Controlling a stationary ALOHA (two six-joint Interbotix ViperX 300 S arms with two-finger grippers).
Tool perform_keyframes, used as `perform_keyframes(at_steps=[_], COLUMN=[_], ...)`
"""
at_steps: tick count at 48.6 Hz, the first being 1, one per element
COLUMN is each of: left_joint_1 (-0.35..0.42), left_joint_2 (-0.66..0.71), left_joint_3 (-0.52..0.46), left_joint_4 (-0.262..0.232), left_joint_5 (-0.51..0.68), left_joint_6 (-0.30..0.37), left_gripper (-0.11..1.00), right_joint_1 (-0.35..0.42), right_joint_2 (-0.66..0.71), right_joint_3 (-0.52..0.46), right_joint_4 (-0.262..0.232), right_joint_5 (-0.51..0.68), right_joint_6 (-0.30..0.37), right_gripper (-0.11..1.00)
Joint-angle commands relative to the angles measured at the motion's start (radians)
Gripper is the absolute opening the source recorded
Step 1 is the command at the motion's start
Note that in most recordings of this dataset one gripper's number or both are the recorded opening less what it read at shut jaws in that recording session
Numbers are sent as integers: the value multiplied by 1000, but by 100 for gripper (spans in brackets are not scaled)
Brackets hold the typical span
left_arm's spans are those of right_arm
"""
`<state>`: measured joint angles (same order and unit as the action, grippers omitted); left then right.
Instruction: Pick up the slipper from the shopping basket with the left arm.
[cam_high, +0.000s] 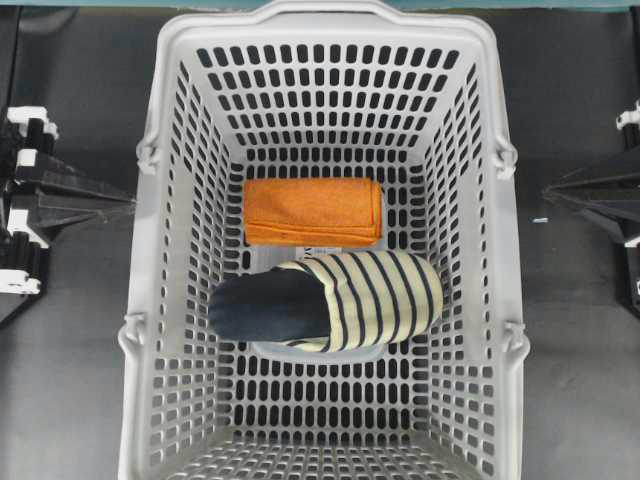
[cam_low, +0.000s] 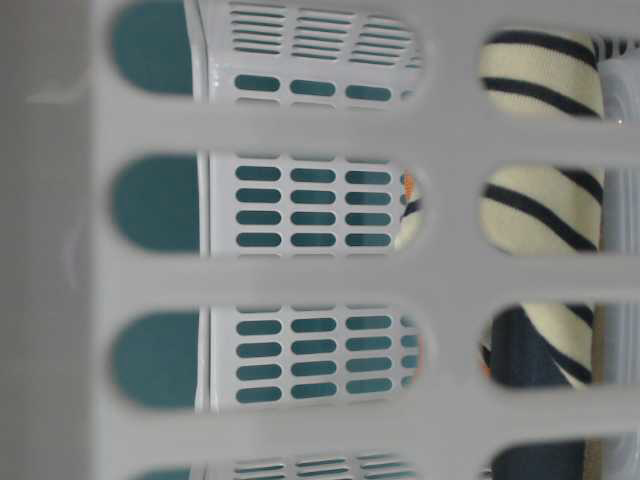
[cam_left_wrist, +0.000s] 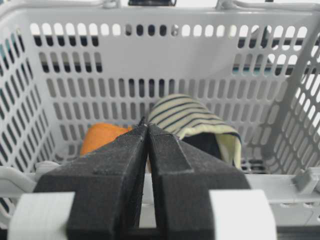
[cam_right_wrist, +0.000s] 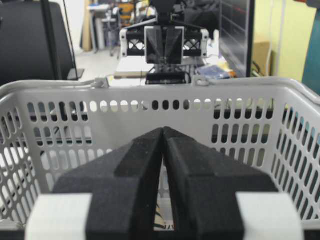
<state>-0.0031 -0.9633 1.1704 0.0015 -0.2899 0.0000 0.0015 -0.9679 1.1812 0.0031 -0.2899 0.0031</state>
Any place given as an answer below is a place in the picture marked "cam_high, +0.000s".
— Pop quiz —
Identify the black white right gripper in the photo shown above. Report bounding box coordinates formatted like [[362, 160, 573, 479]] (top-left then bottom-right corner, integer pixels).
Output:
[[543, 101, 639, 317]]

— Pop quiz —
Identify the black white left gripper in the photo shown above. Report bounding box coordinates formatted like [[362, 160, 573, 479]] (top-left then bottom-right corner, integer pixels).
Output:
[[1, 106, 136, 325]]

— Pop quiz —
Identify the grey plastic shopping basket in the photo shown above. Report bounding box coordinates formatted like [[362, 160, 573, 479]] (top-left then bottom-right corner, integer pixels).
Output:
[[118, 1, 530, 479]]

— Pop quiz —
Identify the striped cream navy slipper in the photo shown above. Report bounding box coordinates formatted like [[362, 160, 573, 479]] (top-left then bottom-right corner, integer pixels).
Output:
[[208, 251, 444, 354]]

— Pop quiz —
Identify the folded orange cloth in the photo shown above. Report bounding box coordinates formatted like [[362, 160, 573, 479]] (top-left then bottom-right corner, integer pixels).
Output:
[[242, 178, 384, 247]]

